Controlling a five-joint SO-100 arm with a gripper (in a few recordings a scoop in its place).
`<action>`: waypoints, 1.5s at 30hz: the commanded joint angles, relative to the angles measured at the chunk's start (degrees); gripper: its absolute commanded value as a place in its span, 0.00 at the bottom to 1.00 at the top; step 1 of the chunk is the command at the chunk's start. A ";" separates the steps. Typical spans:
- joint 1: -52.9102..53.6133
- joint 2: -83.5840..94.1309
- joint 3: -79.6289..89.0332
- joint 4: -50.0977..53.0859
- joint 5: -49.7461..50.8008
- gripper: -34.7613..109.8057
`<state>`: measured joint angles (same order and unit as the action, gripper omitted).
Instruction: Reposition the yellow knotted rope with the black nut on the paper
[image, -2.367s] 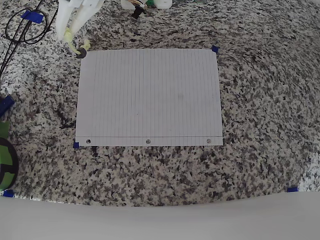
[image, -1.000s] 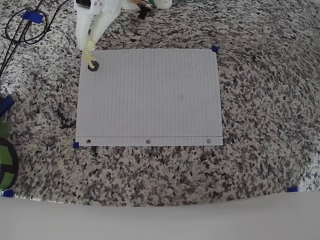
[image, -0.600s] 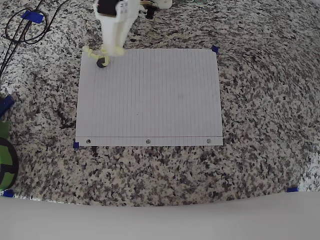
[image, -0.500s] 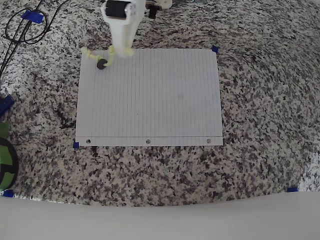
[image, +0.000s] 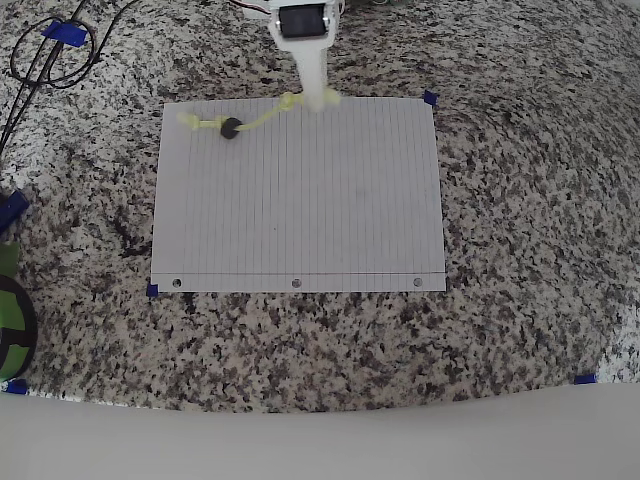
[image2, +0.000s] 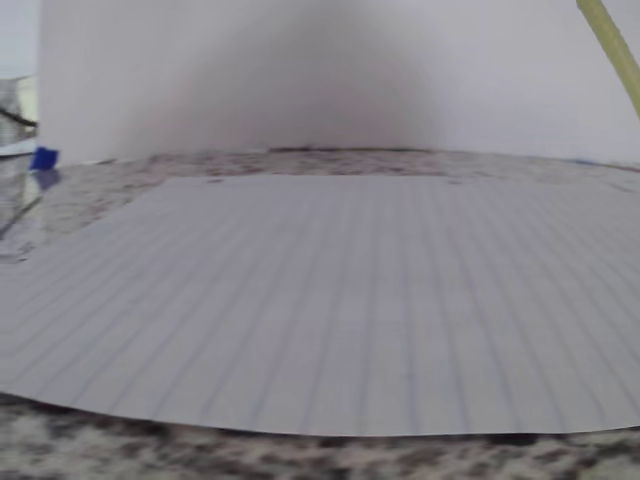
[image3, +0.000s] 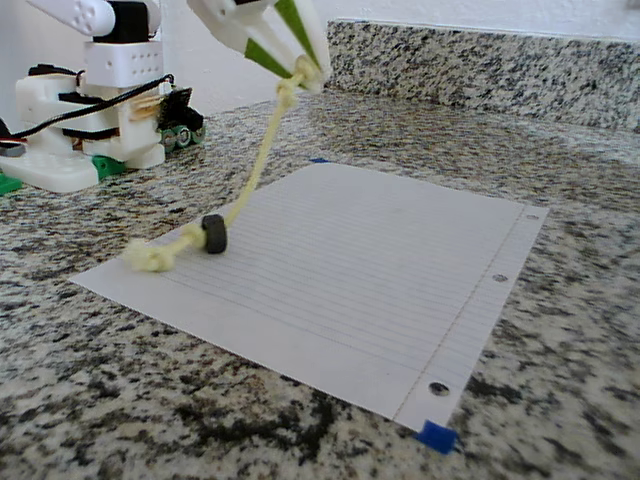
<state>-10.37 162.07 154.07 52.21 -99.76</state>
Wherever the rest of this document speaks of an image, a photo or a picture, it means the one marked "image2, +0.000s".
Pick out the yellow-green knotted rope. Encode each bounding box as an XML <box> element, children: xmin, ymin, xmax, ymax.
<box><xmin>574</xmin><ymin>0</ymin><xmax>640</xmax><ymax>121</ymax></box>

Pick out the lined white paper sheet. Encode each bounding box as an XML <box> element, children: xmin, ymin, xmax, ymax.
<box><xmin>0</xmin><ymin>173</ymin><xmax>640</xmax><ymax>437</ymax></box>

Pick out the white foam board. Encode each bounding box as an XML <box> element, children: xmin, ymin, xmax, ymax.
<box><xmin>38</xmin><ymin>0</ymin><xmax>640</xmax><ymax>167</ymax></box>

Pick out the blue tape at board edge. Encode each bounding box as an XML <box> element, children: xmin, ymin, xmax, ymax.
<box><xmin>28</xmin><ymin>145</ymin><xmax>60</xmax><ymax>171</ymax></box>

